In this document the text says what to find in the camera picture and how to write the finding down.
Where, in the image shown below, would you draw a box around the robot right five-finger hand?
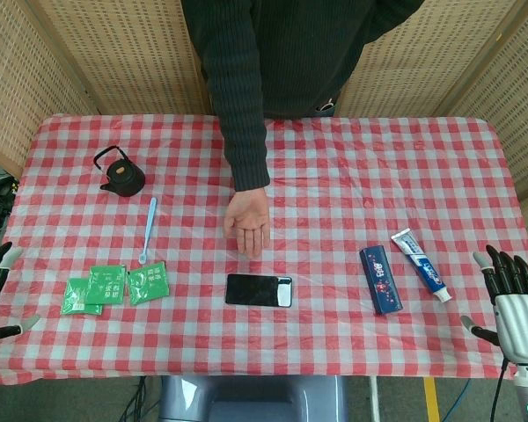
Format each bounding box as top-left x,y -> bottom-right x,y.
460,244 -> 528,366

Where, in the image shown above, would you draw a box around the person's bare hand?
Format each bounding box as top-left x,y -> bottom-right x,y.
223,187 -> 272,258

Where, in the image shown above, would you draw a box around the black smartphone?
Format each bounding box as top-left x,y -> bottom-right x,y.
224,273 -> 293,308

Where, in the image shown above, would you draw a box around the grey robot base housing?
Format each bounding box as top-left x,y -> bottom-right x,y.
158,375 -> 348,422

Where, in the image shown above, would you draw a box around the person's forearm dark sleeve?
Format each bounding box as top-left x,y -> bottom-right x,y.
202,43 -> 272,193

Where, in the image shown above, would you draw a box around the person's torso dark sweater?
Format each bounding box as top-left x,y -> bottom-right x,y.
180,0 -> 426,120

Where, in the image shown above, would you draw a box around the green tea packet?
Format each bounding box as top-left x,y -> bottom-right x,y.
85,265 -> 128,306
127,261 -> 171,307
60,277 -> 104,317

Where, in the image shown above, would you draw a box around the red white checkered tablecloth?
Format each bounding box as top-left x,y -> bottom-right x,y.
0,113 -> 528,386

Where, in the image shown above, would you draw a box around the light blue toothbrush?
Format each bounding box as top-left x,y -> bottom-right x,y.
138,197 -> 158,266

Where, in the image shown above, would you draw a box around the white blue toothpaste tube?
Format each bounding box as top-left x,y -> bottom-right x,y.
391,228 -> 452,303

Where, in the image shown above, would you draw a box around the black cast iron teapot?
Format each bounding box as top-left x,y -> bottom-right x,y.
92,146 -> 146,198

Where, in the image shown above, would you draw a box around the dark blue toothpaste box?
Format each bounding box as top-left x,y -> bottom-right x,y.
360,244 -> 404,316

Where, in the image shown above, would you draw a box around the woven rattan screen panel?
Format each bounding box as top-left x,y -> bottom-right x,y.
444,0 -> 528,273
336,0 -> 505,118
39,0 -> 210,116
0,0 -> 99,177

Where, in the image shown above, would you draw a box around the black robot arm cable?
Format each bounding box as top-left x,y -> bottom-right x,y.
489,358 -> 509,422

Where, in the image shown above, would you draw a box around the blue cable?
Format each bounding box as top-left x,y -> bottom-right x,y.
455,377 -> 473,421

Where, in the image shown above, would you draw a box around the dark floor cables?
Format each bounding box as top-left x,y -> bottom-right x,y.
125,376 -> 160,422

